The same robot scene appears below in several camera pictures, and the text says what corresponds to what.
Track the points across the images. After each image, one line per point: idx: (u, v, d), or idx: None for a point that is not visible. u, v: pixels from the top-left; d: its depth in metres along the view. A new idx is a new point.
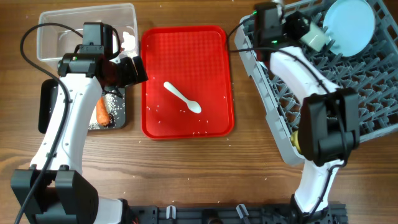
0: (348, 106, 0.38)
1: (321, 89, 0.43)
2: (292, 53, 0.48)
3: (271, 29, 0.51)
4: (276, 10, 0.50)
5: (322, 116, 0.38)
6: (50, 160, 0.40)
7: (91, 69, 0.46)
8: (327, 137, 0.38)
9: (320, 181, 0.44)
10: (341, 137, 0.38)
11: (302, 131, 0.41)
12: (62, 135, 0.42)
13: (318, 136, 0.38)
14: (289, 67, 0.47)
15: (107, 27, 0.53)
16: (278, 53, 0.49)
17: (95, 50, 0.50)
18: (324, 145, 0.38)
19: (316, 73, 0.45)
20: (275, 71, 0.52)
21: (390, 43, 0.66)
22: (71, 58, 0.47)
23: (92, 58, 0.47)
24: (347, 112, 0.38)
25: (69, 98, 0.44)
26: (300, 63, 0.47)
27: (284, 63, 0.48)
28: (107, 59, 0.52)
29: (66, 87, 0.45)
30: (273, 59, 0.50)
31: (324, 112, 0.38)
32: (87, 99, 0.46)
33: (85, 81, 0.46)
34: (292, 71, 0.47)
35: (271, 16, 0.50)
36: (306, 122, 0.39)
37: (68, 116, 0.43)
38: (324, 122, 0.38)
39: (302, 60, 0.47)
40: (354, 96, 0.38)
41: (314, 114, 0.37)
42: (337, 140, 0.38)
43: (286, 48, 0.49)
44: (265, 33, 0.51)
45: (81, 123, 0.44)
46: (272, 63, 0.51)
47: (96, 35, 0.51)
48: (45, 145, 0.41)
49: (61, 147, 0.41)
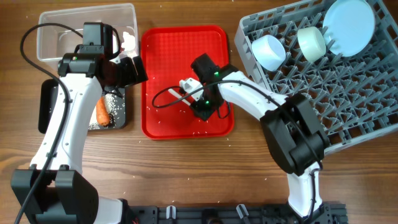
0: (303, 112, 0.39)
1: (272, 105, 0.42)
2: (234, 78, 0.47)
3: (210, 69, 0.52)
4: (204, 60, 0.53)
5: (282, 129, 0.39)
6: (50, 160, 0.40)
7: (91, 69, 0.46)
8: (295, 147, 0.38)
9: (300, 184, 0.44)
10: (307, 145, 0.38)
11: (273, 150, 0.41)
12: (62, 135, 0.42)
13: (287, 149, 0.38)
14: (237, 93, 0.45)
15: (107, 27, 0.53)
16: (223, 84, 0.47)
17: (95, 49, 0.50)
18: (296, 157, 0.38)
19: (263, 91, 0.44)
20: (227, 99, 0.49)
21: (390, 43, 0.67)
22: (71, 58, 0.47)
23: (92, 58, 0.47)
24: (304, 117, 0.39)
25: (69, 98, 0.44)
26: (246, 87, 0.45)
27: (231, 89, 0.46)
28: (107, 59, 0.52)
29: (66, 87, 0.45)
30: (222, 91, 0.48)
31: (280, 125, 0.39)
32: (87, 99, 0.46)
33: (85, 81, 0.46)
34: (241, 96, 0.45)
35: (203, 62, 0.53)
36: (272, 140, 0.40)
37: (68, 116, 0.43)
38: (285, 131, 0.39)
39: (246, 81, 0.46)
40: (303, 100, 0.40)
41: (273, 130, 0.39)
42: (306, 149, 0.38)
43: (228, 76, 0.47)
44: (202, 70, 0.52)
45: (81, 124, 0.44)
46: (222, 94, 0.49)
47: (96, 35, 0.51)
48: (45, 145, 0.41)
49: (61, 147, 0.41)
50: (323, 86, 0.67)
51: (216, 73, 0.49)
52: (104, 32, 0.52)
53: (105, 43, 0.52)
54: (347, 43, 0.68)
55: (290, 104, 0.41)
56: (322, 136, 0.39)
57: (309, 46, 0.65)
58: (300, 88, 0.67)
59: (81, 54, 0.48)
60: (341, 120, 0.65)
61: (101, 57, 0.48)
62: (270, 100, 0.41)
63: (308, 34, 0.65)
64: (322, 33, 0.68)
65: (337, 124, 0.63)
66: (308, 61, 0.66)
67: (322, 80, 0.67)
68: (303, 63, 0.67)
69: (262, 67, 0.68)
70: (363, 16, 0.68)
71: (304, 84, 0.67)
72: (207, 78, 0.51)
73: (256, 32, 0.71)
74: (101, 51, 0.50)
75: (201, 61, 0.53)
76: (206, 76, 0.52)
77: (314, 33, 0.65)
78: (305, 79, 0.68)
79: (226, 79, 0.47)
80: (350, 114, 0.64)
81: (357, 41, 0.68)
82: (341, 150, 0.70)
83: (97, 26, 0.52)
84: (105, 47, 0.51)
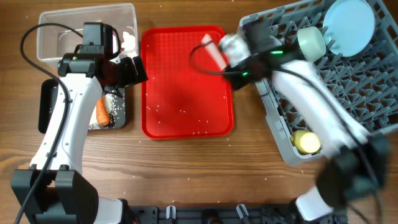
0: (375, 152, 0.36)
1: (337, 131, 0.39)
2: (300, 74, 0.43)
3: (262, 42, 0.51)
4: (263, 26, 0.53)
5: (347, 163, 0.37)
6: (50, 160, 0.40)
7: (91, 69, 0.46)
8: (352, 186, 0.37)
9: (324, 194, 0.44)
10: (365, 182, 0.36)
11: (337, 182, 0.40)
12: (62, 135, 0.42)
13: (347, 187, 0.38)
14: (301, 93, 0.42)
15: (107, 27, 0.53)
16: (286, 75, 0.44)
17: (95, 49, 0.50)
18: (358, 191, 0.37)
19: (336, 107, 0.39)
20: (279, 86, 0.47)
21: (390, 43, 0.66)
22: (71, 58, 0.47)
23: (92, 58, 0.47)
24: (374, 157, 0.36)
25: (69, 98, 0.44)
26: (314, 90, 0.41)
27: (294, 86, 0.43)
28: (107, 59, 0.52)
29: (66, 87, 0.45)
30: (280, 79, 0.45)
31: (350, 160, 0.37)
32: (87, 99, 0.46)
33: (85, 81, 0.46)
34: (302, 97, 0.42)
35: (263, 29, 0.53)
36: (341, 175, 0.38)
37: (68, 116, 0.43)
38: (349, 172, 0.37)
39: (317, 85, 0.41)
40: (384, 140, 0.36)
41: (344, 165, 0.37)
42: (365, 186, 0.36)
43: (291, 63, 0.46)
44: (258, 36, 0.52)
45: (80, 124, 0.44)
46: (278, 81, 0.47)
47: (96, 36, 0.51)
48: (45, 145, 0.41)
49: (61, 147, 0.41)
50: None
51: (273, 53, 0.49)
52: (104, 32, 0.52)
53: (105, 43, 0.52)
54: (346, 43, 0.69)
55: (366, 141, 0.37)
56: (375, 179, 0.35)
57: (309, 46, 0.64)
58: None
59: (81, 54, 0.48)
60: None
61: (101, 57, 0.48)
62: (346, 128, 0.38)
63: (307, 33, 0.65)
64: (321, 33, 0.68)
65: None
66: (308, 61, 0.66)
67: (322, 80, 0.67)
68: None
69: None
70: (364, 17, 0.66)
71: None
72: (262, 48, 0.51)
73: None
74: (101, 51, 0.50)
75: (254, 30, 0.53)
76: (262, 44, 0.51)
77: (314, 32, 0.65)
78: None
79: (289, 70, 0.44)
80: None
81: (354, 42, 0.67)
82: None
83: (97, 26, 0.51)
84: (105, 47, 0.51)
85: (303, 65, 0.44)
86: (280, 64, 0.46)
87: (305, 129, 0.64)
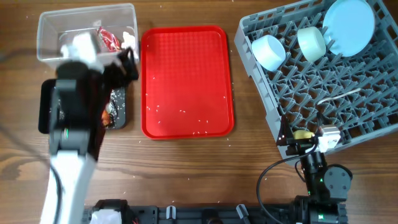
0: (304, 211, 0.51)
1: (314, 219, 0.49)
2: (321, 149, 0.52)
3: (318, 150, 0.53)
4: (319, 148, 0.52)
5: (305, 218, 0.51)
6: (56, 219, 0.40)
7: (83, 145, 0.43)
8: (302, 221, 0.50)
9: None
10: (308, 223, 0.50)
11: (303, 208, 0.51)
12: (59, 216, 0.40)
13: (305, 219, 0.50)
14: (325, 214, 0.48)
15: (83, 77, 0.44)
16: (323, 140, 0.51)
17: (79, 110, 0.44)
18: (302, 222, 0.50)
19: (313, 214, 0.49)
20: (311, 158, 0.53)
21: (390, 43, 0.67)
22: (62, 133, 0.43)
23: (83, 129, 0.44)
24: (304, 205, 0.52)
25: (61, 186, 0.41)
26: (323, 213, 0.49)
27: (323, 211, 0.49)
28: (99, 99, 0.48)
29: (58, 173, 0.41)
30: (308, 157, 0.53)
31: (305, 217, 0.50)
32: (82, 177, 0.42)
33: (76, 162, 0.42)
34: (326, 213, 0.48)
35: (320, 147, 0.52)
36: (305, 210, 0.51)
37: (61, 213, 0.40)
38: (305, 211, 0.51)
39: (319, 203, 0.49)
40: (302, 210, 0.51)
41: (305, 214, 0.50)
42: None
43: (328, 135, 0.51)
44: (321, 150, 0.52)
45: (81, 185, 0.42)
46: (311, 160, 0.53)
47: (71, 102, 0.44)
48: (46, 217, 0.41)
49: (63, 216, 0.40)
50: (323, 86, 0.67)
51: (302, 145, 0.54)
52: (84, 74, 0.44)
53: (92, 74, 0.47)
54: (346, 43, 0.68)
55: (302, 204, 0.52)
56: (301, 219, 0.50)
57: (309, 46, 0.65)
58: (300, 88, 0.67)
59: (71, 122, 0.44)
60: (340, 120, 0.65)
61: (91, 121, 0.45)
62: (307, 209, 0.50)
63: (306, 33, 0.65)
64: (321, 33, 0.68)
65: (336, 125, 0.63)
66: (308, 61, 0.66)
67: (322, 80, 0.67)
68: (303, 63, 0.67)
69: (262, 67, 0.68)
70: (357, 13, 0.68)
71: (304, 84, 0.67)
72: (316, 159, 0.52)
73: (256, 32, 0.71)
74: (73, 88, 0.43)
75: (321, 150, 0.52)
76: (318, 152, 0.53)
77: (316, 32, 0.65)
78: (305, 79, 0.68)
79: (321, 145, 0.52)
80: (350, 114, 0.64)
81: (362, 27, 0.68)
82: (341, 150, 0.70)
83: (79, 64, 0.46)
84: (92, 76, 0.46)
85: (326, 139, 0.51)
86: (315, 152, 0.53)
87: (305, 129, 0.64)
